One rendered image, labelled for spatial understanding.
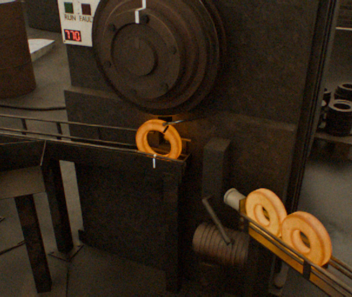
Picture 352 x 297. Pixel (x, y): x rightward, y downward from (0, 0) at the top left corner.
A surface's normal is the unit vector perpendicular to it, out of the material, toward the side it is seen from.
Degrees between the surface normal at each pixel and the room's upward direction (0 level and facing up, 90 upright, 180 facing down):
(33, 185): 5
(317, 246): 90
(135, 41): 90
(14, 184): 5
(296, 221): 90
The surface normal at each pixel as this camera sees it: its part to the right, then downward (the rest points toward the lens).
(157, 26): -0.41, 0.44
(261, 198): -0.86, 0.25
